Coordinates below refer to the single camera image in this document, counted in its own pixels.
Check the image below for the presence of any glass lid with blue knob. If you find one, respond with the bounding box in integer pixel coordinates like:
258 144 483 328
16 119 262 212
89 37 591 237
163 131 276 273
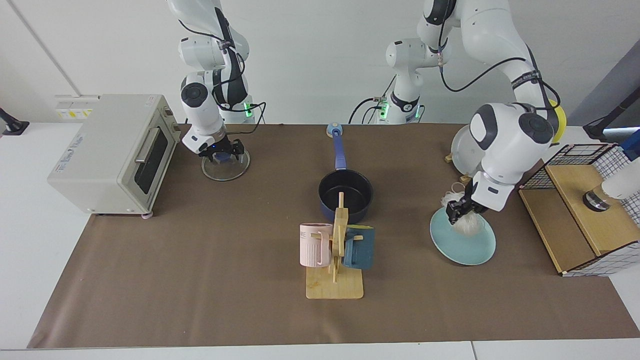
201 148 251 182

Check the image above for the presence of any wooden plate rack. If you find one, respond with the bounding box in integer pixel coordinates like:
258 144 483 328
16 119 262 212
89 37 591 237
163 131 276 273
444 153 473 184

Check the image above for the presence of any pale green plate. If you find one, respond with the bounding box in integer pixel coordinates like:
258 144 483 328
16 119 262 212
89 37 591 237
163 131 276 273
429 206 497 266

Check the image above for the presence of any white plate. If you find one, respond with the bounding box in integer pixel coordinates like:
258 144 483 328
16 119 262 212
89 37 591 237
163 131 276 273
450 123 488 177

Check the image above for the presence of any yellow plate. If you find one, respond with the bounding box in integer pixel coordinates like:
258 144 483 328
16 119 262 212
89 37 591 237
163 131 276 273
548 99 568 146

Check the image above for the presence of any dark teal cup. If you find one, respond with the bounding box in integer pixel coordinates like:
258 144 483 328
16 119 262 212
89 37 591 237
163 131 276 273
342 226 376 271

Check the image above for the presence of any pale toaster oven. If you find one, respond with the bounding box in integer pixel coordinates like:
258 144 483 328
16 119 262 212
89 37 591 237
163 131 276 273
47 94 182 220

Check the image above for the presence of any brown table cloth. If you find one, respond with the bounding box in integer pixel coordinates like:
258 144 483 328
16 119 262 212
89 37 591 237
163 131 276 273
27 123 640 349

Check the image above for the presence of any pink ribbed cup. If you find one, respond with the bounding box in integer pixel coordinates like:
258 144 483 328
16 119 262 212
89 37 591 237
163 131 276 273
299 223 334 268

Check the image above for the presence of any wooden cup stand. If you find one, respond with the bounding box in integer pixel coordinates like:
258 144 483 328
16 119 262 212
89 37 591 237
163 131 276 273
305 192 365 300

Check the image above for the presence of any long black stand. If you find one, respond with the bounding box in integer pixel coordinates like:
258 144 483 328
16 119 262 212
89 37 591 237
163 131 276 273
582 87 640 142

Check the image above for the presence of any small black stand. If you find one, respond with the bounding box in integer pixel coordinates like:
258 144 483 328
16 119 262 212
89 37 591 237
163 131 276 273
0 107 30 137

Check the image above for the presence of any black base cable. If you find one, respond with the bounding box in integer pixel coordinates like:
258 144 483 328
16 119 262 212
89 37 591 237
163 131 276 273
220 101 267 136
348 95 388 124

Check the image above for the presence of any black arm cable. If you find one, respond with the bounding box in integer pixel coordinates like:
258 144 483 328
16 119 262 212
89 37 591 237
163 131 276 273
439 45 562 112
177 20 251 108

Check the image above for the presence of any wire basket with wooden floor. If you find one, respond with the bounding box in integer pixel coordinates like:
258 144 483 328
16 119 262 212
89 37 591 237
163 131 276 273
518 143 640 277

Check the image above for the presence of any black pot with blue handle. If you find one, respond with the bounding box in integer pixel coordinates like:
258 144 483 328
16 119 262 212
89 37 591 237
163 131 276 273
318 134 374 225

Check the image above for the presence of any white wall socket box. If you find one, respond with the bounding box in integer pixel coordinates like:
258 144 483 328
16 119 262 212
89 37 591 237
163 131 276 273
54 94 101 122

